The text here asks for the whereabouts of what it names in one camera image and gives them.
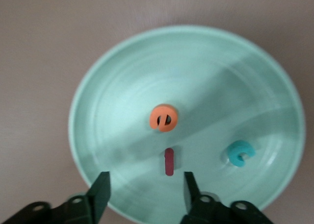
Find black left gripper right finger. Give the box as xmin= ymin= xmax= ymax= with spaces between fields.
xmin=180 ymin=171 xmax=273 ymax=224

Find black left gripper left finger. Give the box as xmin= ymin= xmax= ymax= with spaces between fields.
xmin=0 ymin=171 xmax=111 ymax=224

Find maroon foam letter l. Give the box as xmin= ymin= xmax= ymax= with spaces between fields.
xmin=164 ymin=148 xmax=175 ymax=177

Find teal foam letter c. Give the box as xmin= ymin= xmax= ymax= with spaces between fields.
xmin=227 ymin=140 xmax=256 ymax=168

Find orange foam letter e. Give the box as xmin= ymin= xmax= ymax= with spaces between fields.
xmin=149 ymin=103 xmax=178 ymax=132

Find light green round plate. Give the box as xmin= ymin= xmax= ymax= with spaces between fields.
xmin=68 ymin=25 xmax=306 ymax=224

